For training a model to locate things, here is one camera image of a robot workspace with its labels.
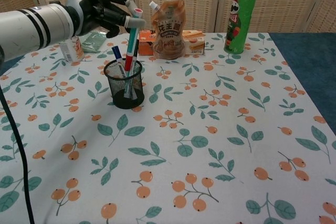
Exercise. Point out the white bottle with black cap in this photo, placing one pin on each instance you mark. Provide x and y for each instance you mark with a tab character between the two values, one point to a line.
73	51

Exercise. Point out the green marker with black cap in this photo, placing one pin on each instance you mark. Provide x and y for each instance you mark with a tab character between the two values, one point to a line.
135	48

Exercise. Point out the floral printed tablecloth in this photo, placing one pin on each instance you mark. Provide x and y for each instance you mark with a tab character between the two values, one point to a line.
183	155

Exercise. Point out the black mesh pen holder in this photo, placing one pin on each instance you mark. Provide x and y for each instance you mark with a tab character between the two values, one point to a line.
132	100

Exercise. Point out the brown spouted sauce pouch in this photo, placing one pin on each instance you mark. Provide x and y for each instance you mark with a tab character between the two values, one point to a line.
169	37

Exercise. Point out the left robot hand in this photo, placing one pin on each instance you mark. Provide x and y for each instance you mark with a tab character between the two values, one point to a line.
89	9

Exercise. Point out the green chips can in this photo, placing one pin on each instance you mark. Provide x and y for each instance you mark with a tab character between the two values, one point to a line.
240	24

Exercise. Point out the white marker with blue cap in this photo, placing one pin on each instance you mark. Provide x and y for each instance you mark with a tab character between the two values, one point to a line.
116	52

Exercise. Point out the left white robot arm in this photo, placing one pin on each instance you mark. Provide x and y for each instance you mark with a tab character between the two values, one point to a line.
31	30

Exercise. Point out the orange biscuit box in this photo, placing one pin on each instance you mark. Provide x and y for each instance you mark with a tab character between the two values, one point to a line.
145	43

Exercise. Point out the green plastic packet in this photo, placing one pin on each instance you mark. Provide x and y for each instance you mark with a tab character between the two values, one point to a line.
92	41

